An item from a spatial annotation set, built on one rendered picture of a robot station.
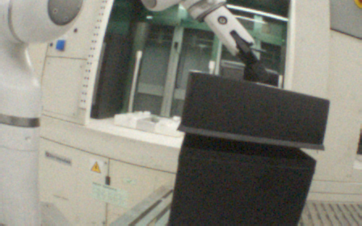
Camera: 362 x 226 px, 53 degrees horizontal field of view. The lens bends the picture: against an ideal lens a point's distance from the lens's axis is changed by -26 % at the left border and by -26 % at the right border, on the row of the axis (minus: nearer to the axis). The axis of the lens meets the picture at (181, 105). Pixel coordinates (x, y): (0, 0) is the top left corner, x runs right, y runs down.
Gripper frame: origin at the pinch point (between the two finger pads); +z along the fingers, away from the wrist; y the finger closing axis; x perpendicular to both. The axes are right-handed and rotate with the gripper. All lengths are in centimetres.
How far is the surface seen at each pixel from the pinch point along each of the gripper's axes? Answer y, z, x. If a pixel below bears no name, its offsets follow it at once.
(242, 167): -13.8, 10.8, 13.3
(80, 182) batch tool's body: 35, -2, 57
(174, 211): -13.6, 11.0, 27.9
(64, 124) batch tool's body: 36, -19, 51
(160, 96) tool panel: 124, -10, 28
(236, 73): 81, 0, -2
